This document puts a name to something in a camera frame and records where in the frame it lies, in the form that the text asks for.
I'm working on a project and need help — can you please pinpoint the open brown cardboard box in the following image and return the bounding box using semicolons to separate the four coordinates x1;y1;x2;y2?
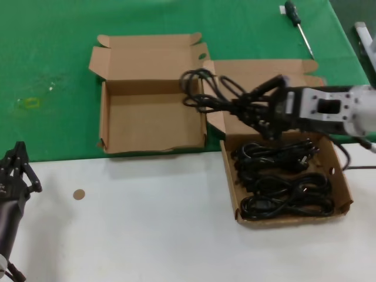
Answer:
202;60;353;226

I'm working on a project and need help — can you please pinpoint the white grey metal post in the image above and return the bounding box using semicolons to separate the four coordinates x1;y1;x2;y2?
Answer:
354;21;376;74

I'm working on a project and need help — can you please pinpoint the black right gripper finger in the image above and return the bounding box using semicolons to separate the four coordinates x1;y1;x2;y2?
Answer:
234;101;283;140
255;75;288;98

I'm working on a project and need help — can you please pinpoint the green handled screwdriver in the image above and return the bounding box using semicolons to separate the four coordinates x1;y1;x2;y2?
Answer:
284;1;315;59

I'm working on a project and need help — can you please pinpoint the cardboard box with torn edge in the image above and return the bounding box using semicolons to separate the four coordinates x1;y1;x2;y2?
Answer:
89;32;212;155

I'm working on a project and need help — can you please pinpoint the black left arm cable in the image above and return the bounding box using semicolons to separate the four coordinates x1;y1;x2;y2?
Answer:
0;260;27;282

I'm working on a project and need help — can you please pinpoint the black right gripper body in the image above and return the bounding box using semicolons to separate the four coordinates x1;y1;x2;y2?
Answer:
264;86;294;133

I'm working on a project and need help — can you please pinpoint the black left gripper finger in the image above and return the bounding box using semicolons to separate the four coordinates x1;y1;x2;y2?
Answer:
18;142;43;193
0;141;22;177

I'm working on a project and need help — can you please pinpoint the green table cloth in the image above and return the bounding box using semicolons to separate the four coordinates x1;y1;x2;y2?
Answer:
0;0;376;164

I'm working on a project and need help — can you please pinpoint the black power cord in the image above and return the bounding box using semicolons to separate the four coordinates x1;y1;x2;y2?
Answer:
233;138;314;173
254;172;334;203
179;68;265;118
240;195;335;220
233;164;258;194

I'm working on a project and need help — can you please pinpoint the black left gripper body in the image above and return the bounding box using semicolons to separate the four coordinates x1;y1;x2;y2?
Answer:
0;174;30;203

